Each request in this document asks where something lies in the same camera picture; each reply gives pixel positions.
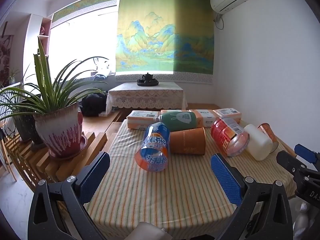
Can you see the wooden slatted plant stand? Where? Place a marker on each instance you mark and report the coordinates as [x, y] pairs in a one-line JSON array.
[[34, 166]]

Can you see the red labelled plastic jar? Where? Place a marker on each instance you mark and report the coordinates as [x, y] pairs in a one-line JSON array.
[[229, 136]]

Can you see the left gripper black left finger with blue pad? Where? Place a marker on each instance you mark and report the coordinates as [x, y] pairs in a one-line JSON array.
[[45, 219]]

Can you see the white plastic cup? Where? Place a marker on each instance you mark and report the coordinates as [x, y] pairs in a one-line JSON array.
[[259, 145]]

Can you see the black bag on floor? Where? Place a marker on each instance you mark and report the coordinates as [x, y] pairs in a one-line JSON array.
[[93, 104]]

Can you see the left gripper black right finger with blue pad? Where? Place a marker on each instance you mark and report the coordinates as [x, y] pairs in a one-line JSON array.
[[262, 210]]

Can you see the dark flower pot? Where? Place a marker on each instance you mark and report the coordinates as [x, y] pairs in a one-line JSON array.
[[25, 125]]

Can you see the black teapot on tray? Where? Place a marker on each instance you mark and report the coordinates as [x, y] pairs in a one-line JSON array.
[[147, 80]]

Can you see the orange tissue pack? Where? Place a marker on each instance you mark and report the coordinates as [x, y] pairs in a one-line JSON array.
[[141, 119], [204, 117], [229, 112]]

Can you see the striped yellow tablecloth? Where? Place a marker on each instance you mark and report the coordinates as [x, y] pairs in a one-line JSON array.
[[185, 199]]

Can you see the small orange paper cup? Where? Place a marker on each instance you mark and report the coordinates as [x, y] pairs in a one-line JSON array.
[[266, 129]]

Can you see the middle orange tissue pack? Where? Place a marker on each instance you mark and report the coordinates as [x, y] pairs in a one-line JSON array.
[[204, 117]]

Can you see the green spider plant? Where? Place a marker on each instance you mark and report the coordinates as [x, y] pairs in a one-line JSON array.
[[47, 95]]

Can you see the lace covered low table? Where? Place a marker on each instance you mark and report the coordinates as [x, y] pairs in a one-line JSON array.
[[166, 95]]

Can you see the left orange tissue pack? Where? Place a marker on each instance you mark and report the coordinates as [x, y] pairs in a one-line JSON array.
[[141, 119]]

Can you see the right orange tissue pack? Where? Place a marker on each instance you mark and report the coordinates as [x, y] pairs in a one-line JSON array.
[[229, 112]]

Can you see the green bottle with rabbit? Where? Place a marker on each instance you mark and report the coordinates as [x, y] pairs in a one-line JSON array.
[[177, 120]]

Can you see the green landscape roller blind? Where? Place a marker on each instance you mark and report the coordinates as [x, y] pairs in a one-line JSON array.
[[171, 39]]

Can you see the red white flower pot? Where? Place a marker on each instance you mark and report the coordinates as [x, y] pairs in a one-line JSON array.
[[61, 132]]

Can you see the white wall shelf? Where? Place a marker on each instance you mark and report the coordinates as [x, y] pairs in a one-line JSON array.
[[38, 27]]

